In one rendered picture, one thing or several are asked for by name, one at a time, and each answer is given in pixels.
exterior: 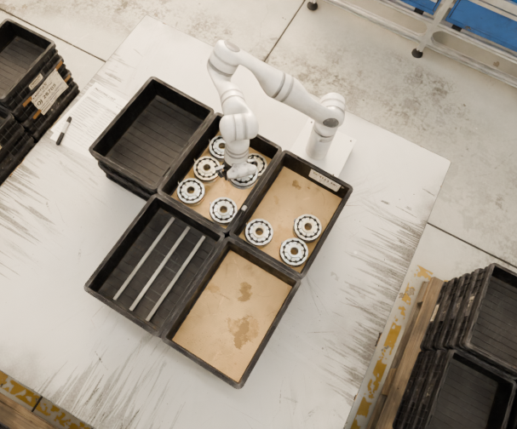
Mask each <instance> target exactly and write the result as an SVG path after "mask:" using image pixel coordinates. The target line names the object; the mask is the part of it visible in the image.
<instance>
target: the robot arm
mask: <svg viewBox="0 0 517 429"><path fill-rule="evenodd" d="M239 65H241V66H244V67H246V68H247V69H248V70H250V71H251V72H252V73H253V74H254V76H255V77H256V79H257V81H258V83H259V84H260V86H261V88H262V90H263V91H264V93H265V94H266V95H267V96H269V97H270V98H272V99H274V100H277V101H279V102H281V103H283V104H286V105H287V106H290V107H292V108H294V109H296V110H298V111H299V112H301V113H303V114H305V115H306V116H308V117H310V118H312V120H314V123H313V127H312V131H311V134H310V136H309V139H308V142H307V145H306V154H307V155H308V156H309V157H310V158H311V159H314V160H320V159H323V158H324V157H325V156H326V154H327V152H328V150H329V148H330V145H331V142H332V141H333V139H334V136H335V134H336V131H337V129H338V127H340V126H342V124H343V122H344V117H345V107H346V101H345V99H344V97H343V96H342V95H341V94H338V93H328V94H326V95H324V96H323V97H322V98H321V100H320V102H319V103H318V102H317V101H316V100H314V99H313V98H312V97H311V95H310V94H309V93H308V92H307V91H306V90H305V88H304V87H303V86H302V84H301V83H300V82H299V81H298V80H297V79H296V78H294V77H292V76H291V75H289V74H287V73H285V72H283V71H280V70H279V69H277V68H275V67H273V66H270V65H269V64H267V63H265V62H263V61H261V60H259V59H257V58H256V57H255V56H253V55H252V54H249V53H248V52H246V51H245V50H243V49H241V48H240V47H238V46H237V45H235V44H233V43H231V42H228V41H226V40H219V41H218V42H217V43H216V45H215V47H214V48H213V50H212V52H211V54H210V57H209V58H208V61H207V70H208V73H209V75H210V78H211V80H212V82H213V84H214V85H215V88H216V90H217V92H218V94H219V96H220V101H221V108H222V112H223V114H224V117H223V118H222V119H221V121H220V124H219V128H220V132H221V136H222V138H223V140H224V141H225V142H226V143H225V149H224V163H223V164H222V166H218V165H215V171H216V173H217V174H218V175H219V176H220V177H221V178H223V177H224V178H225V180H226V181H229V180H234V179H237V178H242V177H245V176H249V175H253V174H255V173H256V166H255V165H256V161H255V159H254V157H251V158H250V159H248V156H249V145H250V139H253V138H255V137H256V136H257V134H258V131H259V123H258V121H257V118H256V116H255V114H254V113H253V111H252V110H251V109H250V108H249V107H248V106H247V105H246V102H245V98H244V93H243V91H242V89H241V88H240V87H239V86H238V85H237V84H235V83H231V77H232V76H233V74H234V72H236V70H237V68H238V66H239ZM223 169H224V171H222V170H223Z"/></svg>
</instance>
